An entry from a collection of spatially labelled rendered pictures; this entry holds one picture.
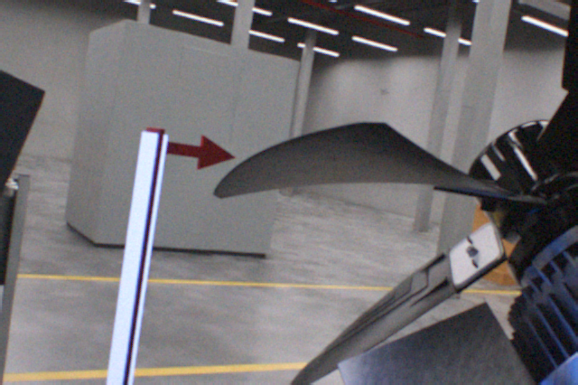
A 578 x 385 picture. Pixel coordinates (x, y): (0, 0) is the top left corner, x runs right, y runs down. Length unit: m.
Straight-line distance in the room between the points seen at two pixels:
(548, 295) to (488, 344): 0.07
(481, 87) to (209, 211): 3.09
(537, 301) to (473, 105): 6.27
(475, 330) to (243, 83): 6.56
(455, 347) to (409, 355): 0.04
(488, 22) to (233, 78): 2.67
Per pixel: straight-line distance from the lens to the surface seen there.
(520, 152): 0.70
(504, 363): 0.61
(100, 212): 6.64
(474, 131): 6.82
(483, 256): 0.73
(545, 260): 0.65
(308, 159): 0.50
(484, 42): 6.96
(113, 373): 0.47
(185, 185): 6.88
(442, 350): 0.61
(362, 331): 0.78
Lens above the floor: 1.19
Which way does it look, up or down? 3 degrees down
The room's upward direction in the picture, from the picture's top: 9 degrees clockwise
